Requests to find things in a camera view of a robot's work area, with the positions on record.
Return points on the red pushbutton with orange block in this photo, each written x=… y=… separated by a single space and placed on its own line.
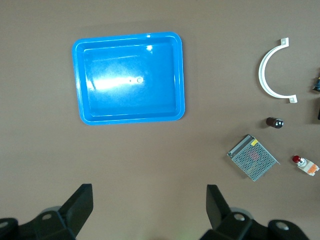
x=306 y=165

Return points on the orange button enclosure box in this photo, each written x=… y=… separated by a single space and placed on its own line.
x=318 y=110

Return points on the dark cylindrical capacitor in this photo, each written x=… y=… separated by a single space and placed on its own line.
x=273 y=122

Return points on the brown table mat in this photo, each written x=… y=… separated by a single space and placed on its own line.
x=160 y=155

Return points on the perforated metal power supply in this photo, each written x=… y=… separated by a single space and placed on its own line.
x=253 y=158

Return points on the blue plastic tray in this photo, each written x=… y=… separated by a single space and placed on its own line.
x=130 y=95

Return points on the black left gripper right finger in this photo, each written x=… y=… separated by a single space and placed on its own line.
x=217 y=212

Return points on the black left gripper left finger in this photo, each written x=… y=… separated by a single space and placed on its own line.
x=77 y=210

